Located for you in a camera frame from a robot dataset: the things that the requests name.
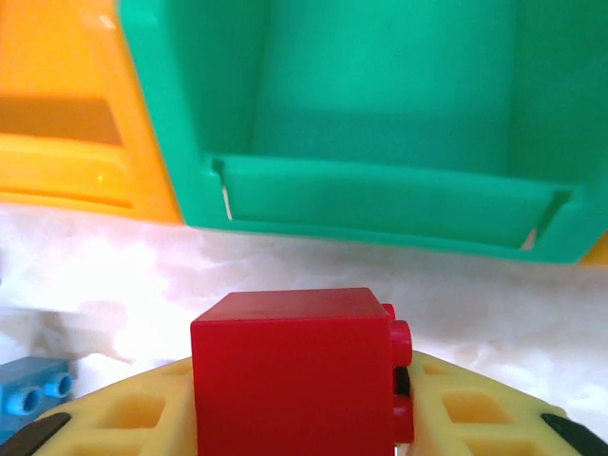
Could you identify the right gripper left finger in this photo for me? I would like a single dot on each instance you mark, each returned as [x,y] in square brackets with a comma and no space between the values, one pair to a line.
[119,427]

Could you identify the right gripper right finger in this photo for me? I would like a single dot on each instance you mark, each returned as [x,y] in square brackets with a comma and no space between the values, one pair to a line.
[499,423]

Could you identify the blue lego brick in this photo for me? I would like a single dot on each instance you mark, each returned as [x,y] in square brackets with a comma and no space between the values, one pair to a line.
[24,380]

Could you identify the red square lego block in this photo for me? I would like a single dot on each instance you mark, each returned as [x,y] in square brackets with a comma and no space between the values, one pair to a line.
[285,380]

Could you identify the orange plastic bin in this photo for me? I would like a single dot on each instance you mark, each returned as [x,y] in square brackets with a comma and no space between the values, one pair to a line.
[47,47]
[599,256]

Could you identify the green plastic bin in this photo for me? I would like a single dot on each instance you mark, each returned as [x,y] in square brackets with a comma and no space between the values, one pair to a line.
[380,95]

